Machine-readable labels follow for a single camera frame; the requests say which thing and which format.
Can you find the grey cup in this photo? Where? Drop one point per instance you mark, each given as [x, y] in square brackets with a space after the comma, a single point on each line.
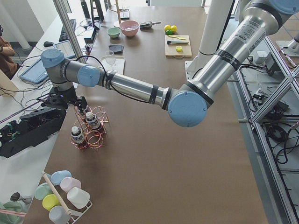
[58, 215]

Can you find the pink bowl with ice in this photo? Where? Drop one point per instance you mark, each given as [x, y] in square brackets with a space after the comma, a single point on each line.
[129, 28]

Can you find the light green bowl with chopsticks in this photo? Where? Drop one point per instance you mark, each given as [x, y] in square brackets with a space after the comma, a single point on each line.
[12, 206]

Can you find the copper wire bottle basket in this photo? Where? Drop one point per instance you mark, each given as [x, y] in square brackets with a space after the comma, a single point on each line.
[94, 139]

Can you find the black equipment case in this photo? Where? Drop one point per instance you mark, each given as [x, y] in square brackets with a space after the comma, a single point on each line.
[33, 129]

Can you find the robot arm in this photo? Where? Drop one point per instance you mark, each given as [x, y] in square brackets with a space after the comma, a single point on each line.
[188, 105]

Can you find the pink cup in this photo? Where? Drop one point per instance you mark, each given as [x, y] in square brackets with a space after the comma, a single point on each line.
[68, 183]

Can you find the wooden cutting board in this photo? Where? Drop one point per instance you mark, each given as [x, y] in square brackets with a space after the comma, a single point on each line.
[170, 50]

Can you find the yellow cup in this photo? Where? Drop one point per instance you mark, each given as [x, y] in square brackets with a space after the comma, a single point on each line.
[50, 201]

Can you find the aluminium frame post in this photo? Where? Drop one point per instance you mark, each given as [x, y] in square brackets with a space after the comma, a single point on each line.
[62, 12]

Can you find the tea bottle near handle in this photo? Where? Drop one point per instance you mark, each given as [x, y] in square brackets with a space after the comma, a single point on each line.
[93, 121]

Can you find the clear wine glass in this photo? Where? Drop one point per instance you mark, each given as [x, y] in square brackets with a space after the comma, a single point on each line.
[110, 59]

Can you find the tea bottle front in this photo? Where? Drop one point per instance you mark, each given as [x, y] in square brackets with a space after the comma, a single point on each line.
[78, 137]

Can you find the white cup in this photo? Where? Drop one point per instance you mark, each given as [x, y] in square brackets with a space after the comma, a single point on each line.
[78, 197]

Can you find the green cup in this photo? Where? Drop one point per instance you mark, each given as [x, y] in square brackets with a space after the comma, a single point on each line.
[42, 191]

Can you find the yellow plastic knife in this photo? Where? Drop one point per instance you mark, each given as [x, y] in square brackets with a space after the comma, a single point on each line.
[177, 37]

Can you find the half lemon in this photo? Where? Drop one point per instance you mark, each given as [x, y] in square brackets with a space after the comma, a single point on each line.
[179, 48]

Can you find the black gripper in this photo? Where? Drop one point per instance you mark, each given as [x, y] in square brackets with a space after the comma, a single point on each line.
[70, 99]

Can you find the person in brown shirt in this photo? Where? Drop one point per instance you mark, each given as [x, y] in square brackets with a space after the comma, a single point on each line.
[7, 65]

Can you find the black computer mouse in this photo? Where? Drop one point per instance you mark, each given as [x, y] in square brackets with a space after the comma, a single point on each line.
[48, 44]

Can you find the dark grey cloth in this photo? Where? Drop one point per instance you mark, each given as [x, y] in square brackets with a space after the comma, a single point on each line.
[116, 48]

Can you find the blue cup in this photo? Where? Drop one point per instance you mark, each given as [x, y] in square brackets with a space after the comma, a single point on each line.
[58, 176]

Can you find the steel ice scoop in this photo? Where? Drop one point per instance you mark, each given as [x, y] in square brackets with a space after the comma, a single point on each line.
[148, 24]

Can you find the blue teach pendant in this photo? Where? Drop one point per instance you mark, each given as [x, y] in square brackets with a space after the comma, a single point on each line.
[35, 74]

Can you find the cream rabbit tray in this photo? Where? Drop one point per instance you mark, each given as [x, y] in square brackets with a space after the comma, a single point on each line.
[119, 64]

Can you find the steel jigger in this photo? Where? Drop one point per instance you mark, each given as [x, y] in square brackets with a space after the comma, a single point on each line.
[17, 197]

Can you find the yellow lemon upper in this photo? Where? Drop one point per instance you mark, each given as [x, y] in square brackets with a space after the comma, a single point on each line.
[167, 27]

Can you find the white wire cup rack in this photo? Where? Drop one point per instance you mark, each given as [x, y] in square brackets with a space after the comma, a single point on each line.
[69, 208]

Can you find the steel muddler black tip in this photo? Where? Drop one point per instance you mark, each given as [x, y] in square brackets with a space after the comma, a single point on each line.
[169, 42]

